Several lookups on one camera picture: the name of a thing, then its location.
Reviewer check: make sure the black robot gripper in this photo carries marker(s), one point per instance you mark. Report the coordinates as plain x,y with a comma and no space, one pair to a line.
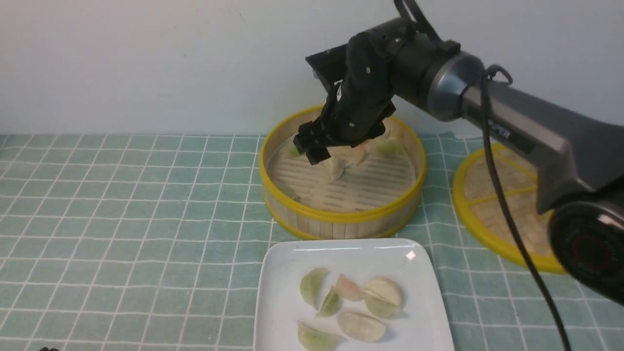
353,112

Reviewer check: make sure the pale white dumpling steamer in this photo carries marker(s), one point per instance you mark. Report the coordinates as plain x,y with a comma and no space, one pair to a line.
335,166

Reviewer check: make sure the pink dumpling steamer front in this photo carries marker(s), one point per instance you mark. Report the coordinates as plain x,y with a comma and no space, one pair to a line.
347,289

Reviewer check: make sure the pink dumpling steamer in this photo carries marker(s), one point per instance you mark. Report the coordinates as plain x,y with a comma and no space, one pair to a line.
347,289
358,154

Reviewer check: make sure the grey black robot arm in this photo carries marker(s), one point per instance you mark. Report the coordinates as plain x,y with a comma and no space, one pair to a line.
579,160

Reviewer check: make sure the green dumpling plate upper left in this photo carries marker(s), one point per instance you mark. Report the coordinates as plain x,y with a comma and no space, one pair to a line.
310,285

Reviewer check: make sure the green dumpling plate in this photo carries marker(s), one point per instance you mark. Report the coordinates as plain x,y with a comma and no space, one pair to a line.
314,340
310,285

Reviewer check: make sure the white dumpling plate right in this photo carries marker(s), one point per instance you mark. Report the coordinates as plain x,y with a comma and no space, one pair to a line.
384,289

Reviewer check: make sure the white dumpling plate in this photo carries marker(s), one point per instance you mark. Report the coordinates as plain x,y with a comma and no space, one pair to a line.
361,327
384,289

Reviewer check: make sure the white square plate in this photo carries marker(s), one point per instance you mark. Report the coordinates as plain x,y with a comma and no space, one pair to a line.
422,325

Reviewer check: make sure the small green dumpling on plate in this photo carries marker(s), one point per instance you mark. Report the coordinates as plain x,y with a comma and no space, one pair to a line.
330,305

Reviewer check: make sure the white dumpling plate bottom centre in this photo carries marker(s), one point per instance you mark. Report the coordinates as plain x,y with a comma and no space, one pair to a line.
361,327

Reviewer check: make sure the green dumpling plate bottom left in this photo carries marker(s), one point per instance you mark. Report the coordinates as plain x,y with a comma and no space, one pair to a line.
314,340

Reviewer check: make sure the small green dumpling steamer left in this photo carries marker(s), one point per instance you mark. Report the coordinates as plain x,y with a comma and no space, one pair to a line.
292,151

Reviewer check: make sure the pink dumpling steamer middle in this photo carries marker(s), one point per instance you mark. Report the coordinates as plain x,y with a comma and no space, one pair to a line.
358,154

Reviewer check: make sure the yellow rimmed bamboo steamer basket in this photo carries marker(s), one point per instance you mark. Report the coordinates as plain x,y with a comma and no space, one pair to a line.
374,199

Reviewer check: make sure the green dumpling steamer right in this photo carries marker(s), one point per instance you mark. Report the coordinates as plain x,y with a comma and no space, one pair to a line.
388,147

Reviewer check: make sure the yellow rimmed woven steamer lid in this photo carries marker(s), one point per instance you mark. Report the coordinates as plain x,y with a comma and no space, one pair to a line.
476,205

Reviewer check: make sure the pale green dumpling under white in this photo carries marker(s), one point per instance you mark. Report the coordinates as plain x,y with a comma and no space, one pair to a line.
382,309

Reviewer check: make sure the green checkered tablecloth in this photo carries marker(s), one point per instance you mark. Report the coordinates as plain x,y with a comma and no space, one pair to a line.
139,242

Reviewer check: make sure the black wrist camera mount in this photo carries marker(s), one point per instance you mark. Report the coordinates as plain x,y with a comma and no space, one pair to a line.
329,66

